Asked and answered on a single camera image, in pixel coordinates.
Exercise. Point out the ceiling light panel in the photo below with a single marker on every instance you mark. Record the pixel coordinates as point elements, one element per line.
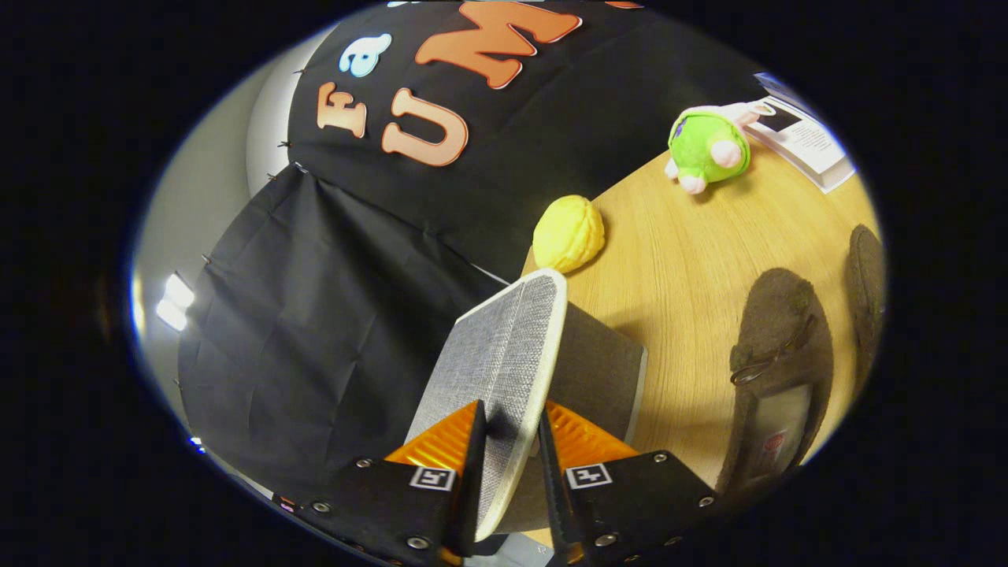
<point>175,299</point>

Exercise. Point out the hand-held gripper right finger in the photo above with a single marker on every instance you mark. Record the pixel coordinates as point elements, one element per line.
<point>559,504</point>

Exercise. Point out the grey fabric storage box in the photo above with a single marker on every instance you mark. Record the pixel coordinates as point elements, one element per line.
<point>504,354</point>

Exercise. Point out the blue cover book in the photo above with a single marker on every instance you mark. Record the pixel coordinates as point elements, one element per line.
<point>776,85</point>

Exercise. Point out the white book with dark photo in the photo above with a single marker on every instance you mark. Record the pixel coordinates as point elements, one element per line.
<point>811,146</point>

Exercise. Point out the green and pink plush toy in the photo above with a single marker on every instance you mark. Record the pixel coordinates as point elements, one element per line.
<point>697,142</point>

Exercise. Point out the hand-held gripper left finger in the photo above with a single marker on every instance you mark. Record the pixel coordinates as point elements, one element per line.
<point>470,504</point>

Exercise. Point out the brown fuzzy shoe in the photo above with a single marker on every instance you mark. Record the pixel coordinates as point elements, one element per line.
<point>865,276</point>
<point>780,315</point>

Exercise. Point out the yellow ribbed bread toy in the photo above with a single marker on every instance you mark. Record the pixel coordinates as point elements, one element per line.
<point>567,232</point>

